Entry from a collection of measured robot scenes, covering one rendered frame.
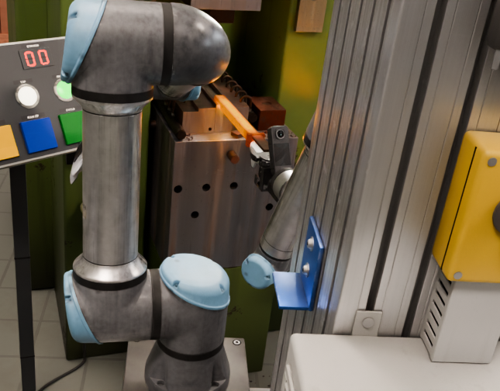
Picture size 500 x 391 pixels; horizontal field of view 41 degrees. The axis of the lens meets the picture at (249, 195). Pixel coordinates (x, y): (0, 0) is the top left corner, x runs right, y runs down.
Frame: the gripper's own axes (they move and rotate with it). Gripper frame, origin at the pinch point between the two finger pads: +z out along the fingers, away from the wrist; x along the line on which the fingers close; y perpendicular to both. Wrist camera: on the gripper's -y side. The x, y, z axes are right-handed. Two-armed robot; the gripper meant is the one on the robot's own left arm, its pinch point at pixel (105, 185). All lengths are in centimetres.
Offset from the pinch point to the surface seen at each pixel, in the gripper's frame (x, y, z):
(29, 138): -18.1, -7.2, -7.3
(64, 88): -12.0, -19.4, -15.8
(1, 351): -40, -49, 93
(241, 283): 40, -39, 53
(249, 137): 34.3, -16.8, -7.5
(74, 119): -9.3, -16.1, -9.2
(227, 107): 29.8, -38.0, -7.4
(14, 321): -39, -66, 94
